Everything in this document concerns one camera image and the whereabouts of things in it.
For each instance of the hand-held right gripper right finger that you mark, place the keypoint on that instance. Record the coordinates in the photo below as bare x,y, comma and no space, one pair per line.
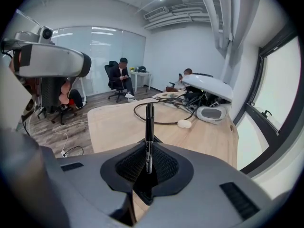
202,186

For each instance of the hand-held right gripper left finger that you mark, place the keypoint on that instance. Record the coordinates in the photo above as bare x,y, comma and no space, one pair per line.
95,186

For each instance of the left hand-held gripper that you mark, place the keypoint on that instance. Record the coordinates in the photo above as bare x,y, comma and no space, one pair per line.
12,98

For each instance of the black pen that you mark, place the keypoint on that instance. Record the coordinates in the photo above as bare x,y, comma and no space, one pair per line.
149,132

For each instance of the white power strip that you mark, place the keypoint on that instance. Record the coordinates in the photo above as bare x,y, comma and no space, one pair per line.
64,154

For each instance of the small white round puck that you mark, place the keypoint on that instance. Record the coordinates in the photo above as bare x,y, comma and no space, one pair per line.
184,123

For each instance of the white grey oval device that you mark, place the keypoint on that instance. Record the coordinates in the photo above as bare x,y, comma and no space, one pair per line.
211,114

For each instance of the black round bag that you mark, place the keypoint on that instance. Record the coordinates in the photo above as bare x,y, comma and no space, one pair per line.
142,69

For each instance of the small white side table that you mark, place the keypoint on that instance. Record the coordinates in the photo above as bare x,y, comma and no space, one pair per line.
142,73

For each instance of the white domed device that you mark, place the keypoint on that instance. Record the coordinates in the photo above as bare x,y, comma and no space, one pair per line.
209,84

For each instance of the white ceiling air vent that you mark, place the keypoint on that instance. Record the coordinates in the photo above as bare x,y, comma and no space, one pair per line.
156,12

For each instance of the white ceiling pipes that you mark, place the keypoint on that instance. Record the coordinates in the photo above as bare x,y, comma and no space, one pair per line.
180,18

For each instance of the silver gripper camera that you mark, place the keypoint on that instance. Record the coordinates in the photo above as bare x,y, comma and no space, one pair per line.
45,33

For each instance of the dark window frame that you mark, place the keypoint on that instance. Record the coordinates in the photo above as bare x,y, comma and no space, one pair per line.
261,60

